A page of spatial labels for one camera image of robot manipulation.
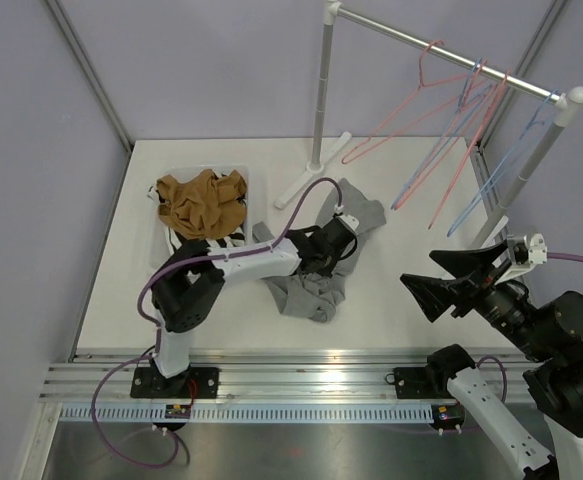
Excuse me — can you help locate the aluminium mounting rail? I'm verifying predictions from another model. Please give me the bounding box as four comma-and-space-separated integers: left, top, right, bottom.
39, 348, 433, 404

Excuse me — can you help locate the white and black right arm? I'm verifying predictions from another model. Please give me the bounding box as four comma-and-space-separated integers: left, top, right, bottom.
400, 234, 583, 479

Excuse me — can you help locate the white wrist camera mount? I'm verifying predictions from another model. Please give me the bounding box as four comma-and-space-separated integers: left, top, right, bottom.
497, 232, 548, 284
333, 204, 360, 235

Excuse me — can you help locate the white plastic basket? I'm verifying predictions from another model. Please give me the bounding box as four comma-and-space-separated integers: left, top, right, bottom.
146, 164, 250, 271

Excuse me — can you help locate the grey tank top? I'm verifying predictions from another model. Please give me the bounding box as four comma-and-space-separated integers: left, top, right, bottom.
263, 178, 386, 323

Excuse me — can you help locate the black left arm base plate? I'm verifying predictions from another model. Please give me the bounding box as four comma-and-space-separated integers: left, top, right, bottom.
130, 366, 220, 400

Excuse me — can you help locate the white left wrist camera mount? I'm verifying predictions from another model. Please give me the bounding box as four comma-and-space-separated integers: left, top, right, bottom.
333, 204, 360, 235

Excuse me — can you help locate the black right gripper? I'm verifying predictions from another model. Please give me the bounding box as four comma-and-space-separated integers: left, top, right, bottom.
401, 237, 554, 360

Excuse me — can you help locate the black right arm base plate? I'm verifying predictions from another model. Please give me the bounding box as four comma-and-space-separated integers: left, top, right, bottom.
384, 367, 452, 400

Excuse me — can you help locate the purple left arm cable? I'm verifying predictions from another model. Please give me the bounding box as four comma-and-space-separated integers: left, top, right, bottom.
90, 177, 345, 469

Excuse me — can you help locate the white slotted cable duct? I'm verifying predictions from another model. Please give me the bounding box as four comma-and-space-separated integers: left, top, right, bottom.
60, 402, 433, 424

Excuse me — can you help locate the grey metal clothes rack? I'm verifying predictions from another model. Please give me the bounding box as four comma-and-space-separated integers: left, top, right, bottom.
273, 1, 583, 247

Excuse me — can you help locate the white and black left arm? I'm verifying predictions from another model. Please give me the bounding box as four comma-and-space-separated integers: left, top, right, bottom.
131, 213, 360, 399

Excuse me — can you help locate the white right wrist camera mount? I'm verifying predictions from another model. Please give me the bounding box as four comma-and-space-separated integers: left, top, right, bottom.
497, 232, 548, 284

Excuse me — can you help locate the black white striped tank top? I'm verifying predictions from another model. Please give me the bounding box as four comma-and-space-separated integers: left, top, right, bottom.
145, 169, 250, 256

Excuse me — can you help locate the mustard brown tank top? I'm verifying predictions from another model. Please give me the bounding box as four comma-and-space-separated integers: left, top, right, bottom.
155, 168, 250, 241

